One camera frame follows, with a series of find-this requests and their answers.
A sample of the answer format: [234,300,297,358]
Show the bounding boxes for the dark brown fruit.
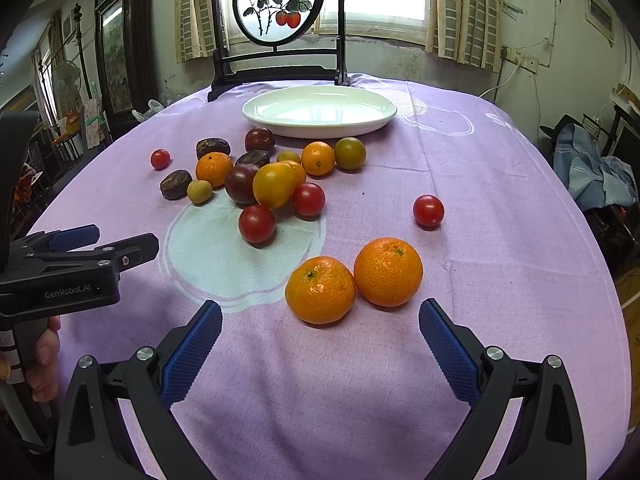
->
[235,150,270,168]
[160,169,192,200]

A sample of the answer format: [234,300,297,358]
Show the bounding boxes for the small green-yellow fruit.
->
[186,180,214,206]

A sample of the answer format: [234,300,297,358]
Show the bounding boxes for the small red tomato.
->
[150,148,171,171]

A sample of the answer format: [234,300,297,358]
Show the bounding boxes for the dark wrinkled fruit back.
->
[195,138,231,159]

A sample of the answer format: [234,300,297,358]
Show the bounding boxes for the dark purple tomato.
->
[244,127,276,154]
[224,165,258,206]

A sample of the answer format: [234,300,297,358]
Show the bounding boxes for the yellow oblong tomato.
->
[253,162,298,209]

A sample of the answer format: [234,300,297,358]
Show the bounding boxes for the dark purple tomato back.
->
[244,127,276,154]

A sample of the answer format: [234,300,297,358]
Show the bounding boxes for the large mandarin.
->
[354,237,423,309]
[285,256,357,326]

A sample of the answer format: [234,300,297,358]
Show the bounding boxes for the red cherry tomato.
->
[413,194,445,229]

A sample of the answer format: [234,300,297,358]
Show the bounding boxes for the orange tomato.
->
[284,160,307,185]

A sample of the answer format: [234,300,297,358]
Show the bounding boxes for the person's left hand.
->
[26,316,61,402]

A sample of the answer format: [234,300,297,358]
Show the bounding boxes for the white plastic bag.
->
[131,99,164,124]

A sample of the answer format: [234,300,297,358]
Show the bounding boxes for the standing electric fan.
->
[52,61,82,118]

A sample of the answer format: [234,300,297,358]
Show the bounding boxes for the small yellow-green fruit centre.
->
[277,151,300,164]

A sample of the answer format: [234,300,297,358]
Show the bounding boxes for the purple printed tablecloth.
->
[36,75,631,479]

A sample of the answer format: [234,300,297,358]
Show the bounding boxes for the white oval plate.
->
[242,86,397,140]

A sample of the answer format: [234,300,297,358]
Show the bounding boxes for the left window curtain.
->
[175,0,215,63]

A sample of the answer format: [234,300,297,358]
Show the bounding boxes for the window curtain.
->
[425,0,500,72]
[175,0,215,63]

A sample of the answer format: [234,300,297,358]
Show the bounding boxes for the green-brown round citrus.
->
[334,138,367,171]

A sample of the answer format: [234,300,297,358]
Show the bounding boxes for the dark wooden framed cabinet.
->
[94,0,158,139]

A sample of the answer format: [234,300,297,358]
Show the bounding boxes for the blue clothes pile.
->
[552,124,639,211]

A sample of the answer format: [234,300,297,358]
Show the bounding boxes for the round painted screen stand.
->
[207,0,349,102]

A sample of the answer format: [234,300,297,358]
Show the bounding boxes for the right window curtain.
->
[425,0,500,72]

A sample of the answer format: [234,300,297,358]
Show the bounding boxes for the white wall socket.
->
[502,47,539,74]

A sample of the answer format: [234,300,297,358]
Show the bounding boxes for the white power cable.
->
[478,60,524,100]

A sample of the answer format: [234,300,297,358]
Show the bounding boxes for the wall vent box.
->
[586,0,615,47]

